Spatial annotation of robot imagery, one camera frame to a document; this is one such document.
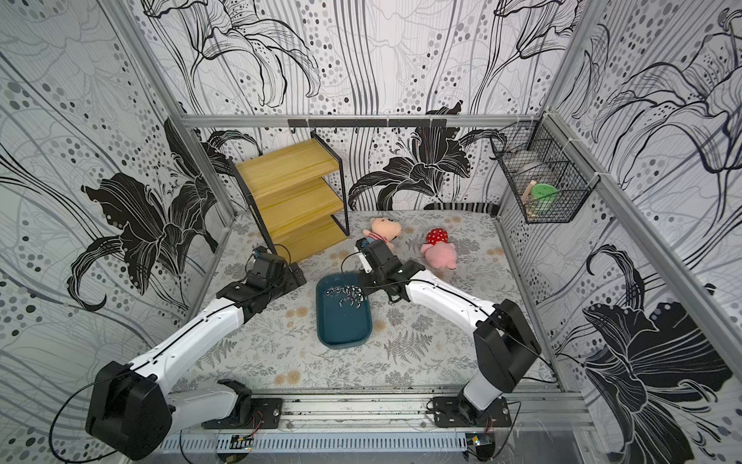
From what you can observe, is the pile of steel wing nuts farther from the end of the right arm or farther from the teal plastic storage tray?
the end of the right arm

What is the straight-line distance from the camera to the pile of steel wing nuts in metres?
0.95

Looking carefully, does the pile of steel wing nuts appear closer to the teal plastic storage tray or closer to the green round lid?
the teal plastic storage tray

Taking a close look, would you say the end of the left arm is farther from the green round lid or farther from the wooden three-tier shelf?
the green round lid

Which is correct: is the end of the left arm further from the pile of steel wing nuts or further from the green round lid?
the green round lid

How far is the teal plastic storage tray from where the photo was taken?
0.86m

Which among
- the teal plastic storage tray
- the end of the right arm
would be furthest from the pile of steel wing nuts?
the end of the right arm

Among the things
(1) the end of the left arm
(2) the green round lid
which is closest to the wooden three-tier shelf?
(1) the end of the left arm

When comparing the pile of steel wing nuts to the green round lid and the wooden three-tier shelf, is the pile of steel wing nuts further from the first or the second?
Result: the green round lid

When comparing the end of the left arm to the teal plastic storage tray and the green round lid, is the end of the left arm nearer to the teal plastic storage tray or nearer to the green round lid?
the teal plastic storage tray
